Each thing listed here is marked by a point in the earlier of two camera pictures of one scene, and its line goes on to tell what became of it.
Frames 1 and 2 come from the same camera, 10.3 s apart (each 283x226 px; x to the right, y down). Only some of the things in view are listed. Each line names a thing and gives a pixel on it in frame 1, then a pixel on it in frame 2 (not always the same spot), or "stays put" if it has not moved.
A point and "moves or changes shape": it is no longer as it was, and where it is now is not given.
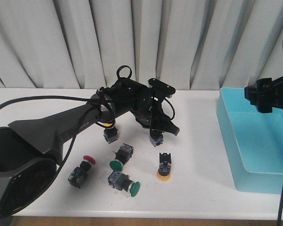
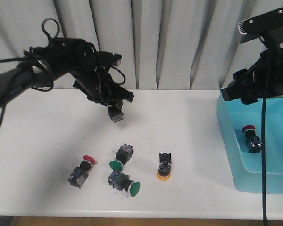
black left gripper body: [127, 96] to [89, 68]
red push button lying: [79, 174] stays put
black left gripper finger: [167, 125] to [123, 93]
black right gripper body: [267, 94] to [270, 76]
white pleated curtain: [216, 44] stays put
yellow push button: [110, 132] moves or changes shape
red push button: [156, 137] to [253, 141]
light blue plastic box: [255, 144] stays put
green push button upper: [122, 156] stays put
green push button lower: [120, 181] stays put
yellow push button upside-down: [164, 172] stays put
